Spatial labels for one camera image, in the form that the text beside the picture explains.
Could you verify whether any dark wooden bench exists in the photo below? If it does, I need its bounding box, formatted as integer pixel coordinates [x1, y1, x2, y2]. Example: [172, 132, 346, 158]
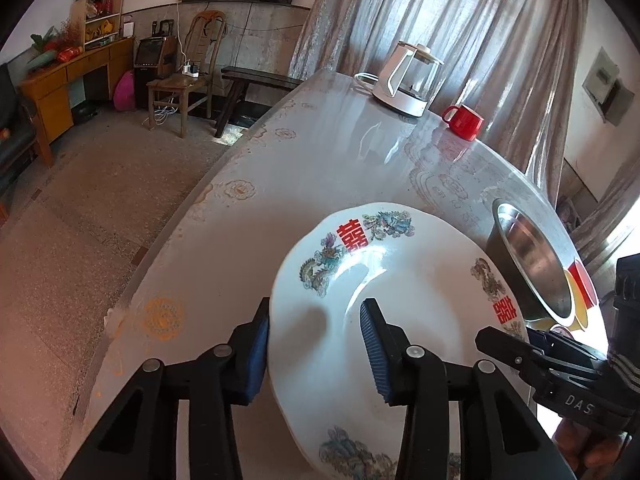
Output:
[214, 66, 303, 138]

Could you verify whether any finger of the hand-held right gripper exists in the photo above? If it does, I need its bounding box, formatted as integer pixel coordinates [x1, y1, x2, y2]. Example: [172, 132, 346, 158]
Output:
[475, 326, 608, 386]
[527, 330, 608, 367]

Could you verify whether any person's right hand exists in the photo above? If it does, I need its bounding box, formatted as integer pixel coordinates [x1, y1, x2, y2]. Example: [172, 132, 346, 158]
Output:
[552, 417, 640, 480]

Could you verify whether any wooden desk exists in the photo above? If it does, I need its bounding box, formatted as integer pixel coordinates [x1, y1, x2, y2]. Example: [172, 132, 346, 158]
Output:
[20, 36, 136, 166]

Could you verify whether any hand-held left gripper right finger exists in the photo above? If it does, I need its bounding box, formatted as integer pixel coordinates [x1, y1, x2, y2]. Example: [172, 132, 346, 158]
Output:
[359, 297, 576, 480]

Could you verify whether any black speaker cabinet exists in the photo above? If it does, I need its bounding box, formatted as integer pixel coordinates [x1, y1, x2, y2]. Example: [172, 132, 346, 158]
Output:
[134, 36, 178, 108]

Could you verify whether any beige window curtain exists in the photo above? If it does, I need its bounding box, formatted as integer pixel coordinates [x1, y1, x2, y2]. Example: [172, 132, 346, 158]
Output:
[290, 0, 591, 201]

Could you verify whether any white desktop shelf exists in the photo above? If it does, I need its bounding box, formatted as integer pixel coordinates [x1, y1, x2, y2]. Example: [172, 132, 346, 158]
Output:
[82, 12, 122, 51]

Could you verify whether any wooden chair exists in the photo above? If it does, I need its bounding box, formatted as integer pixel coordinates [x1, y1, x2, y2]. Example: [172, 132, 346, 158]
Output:
[146, 11, 227, 138]

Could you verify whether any red mug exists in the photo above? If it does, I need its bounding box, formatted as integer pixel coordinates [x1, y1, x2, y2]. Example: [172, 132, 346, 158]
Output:
[442, 105, 485, 142]

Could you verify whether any yellow plate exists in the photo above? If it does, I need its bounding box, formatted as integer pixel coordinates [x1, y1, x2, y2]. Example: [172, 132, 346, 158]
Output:
[525, 270, 597, 332]

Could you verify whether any dark armchair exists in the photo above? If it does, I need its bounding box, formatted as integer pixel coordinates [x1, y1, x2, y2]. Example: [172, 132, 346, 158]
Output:
[0, 62, 40, 221]

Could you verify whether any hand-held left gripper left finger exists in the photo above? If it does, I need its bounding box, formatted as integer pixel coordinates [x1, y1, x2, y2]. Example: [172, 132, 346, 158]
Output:
[60, 297, 271, 480]

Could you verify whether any pink bag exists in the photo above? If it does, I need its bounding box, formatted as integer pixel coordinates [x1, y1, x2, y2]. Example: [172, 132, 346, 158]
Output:
[113, 70, 137, 112]

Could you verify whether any beige side curtain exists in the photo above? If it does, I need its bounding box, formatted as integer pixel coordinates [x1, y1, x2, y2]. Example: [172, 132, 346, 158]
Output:
[565, 160, 640, 271]

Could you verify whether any white glass electric kettle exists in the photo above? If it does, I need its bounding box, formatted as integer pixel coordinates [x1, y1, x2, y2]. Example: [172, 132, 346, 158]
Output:
[355, 41, 445, 118]

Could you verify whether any stainless steel bowl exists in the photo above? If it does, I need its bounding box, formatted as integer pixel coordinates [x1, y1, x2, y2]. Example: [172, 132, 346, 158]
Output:
[485, 198, 576, 321]

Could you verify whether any wall electrical box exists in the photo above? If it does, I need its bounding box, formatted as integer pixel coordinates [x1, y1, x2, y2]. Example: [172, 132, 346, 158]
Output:
[582, 47, 636, 125]

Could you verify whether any white plate with red characters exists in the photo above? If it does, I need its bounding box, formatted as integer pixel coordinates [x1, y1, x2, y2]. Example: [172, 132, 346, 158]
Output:
[269, 202, 526, 480]

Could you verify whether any small red plastic cup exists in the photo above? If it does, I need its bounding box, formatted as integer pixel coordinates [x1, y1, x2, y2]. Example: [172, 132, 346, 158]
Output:
[567, 260, 599, 308]

